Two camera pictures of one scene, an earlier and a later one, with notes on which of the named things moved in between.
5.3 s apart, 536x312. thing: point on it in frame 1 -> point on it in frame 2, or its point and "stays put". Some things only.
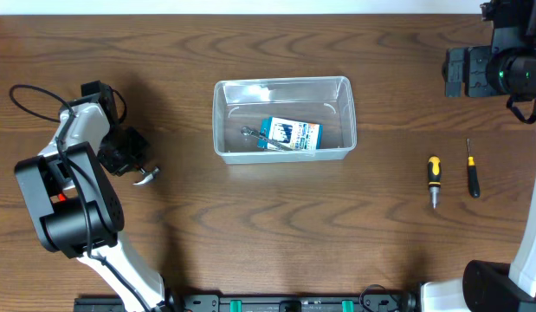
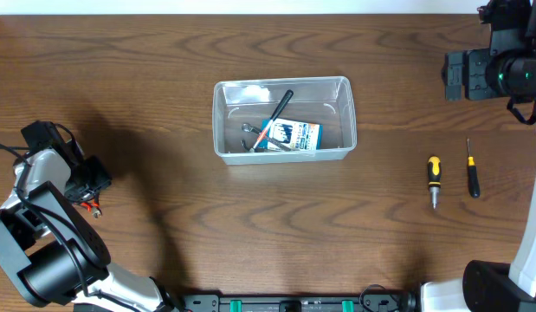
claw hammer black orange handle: [148, 177] -> [274, 116]
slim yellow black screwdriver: [473, 177] stays put
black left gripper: [119, 165] -> [101, 178]
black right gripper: [479, 83] stays put
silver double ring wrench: [247, 131] stays put
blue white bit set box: [300, 135] stays put
